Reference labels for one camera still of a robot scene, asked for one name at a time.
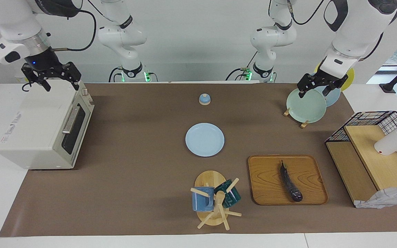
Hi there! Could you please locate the glass oven door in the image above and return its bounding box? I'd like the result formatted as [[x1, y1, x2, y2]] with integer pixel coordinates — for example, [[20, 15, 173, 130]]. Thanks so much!
[[61, 92, 95, 165]]

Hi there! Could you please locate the dark purple eggplant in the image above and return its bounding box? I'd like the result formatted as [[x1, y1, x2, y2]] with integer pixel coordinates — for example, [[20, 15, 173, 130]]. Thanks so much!
[[280, 159, 303, 202]]

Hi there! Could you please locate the white toaster oven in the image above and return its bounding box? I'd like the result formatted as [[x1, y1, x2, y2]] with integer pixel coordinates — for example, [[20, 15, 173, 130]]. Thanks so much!
[[0, 79, 95, 170]]

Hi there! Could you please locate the light blue racked plate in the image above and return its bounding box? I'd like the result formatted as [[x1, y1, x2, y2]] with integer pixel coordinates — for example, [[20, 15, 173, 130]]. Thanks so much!
[[311, 72, 341, 107]]

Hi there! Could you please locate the pale green plate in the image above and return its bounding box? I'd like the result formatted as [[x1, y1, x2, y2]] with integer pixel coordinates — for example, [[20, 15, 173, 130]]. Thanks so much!
[[286, 88, 327, 124]]

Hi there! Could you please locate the yellow plate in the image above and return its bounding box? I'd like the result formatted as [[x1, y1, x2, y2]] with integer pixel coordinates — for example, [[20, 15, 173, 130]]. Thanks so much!
[[314, 62, 355, 92]]

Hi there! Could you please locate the wooden plate rack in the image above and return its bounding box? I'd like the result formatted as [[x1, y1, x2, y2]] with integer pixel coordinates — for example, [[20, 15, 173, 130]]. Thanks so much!
[[283, 107, 309, 128]]

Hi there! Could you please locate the white cup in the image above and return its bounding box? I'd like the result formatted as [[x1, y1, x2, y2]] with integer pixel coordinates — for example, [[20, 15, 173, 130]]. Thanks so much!
[[374, 128, 397, 156]]

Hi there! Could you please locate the wooden step shelf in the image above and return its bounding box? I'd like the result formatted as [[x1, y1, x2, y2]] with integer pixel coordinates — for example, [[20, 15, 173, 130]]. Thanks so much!
[[325, 125, 397, 207]]

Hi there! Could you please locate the wooden serving tray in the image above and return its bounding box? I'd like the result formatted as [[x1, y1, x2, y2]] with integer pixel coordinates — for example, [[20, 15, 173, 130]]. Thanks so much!
[[248, 155, 329, 206]]

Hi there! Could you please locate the grey patterned cloth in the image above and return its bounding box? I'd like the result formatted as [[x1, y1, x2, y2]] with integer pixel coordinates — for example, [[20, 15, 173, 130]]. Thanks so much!
[[354, 185, 397, 209]]

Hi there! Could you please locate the brown table mat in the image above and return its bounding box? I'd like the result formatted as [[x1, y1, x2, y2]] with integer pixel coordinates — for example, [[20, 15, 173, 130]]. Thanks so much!
[[0, 83, 397, 237]]

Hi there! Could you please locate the wooden mug tree stand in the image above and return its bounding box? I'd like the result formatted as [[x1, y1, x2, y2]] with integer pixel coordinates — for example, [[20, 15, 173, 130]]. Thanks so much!
[[190, 170, 242, 230]]

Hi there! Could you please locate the dark green mug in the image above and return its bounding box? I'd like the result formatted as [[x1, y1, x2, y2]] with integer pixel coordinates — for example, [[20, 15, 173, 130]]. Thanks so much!
[[214, 179, 241, 208]]

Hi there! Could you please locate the blue mug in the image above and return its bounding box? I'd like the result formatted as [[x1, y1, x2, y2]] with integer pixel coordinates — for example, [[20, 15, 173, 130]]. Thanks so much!
[[192, 187, 215, 212]]

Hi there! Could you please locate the black wire basket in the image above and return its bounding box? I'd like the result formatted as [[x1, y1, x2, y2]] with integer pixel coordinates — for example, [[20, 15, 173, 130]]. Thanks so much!
[[325, 111, 397, 183]]

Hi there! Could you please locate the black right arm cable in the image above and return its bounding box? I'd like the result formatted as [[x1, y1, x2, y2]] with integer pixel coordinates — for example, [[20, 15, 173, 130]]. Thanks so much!
[[51, 0, 97, 52]]

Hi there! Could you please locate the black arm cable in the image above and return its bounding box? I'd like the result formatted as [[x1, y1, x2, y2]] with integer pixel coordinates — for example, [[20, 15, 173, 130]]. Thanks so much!
[[286, 0, 326, 25], [51, 0, 97, 52]]

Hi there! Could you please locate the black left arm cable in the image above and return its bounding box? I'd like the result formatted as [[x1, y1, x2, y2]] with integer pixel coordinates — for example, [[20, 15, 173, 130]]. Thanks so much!
[[286, 0, 326, 25]]

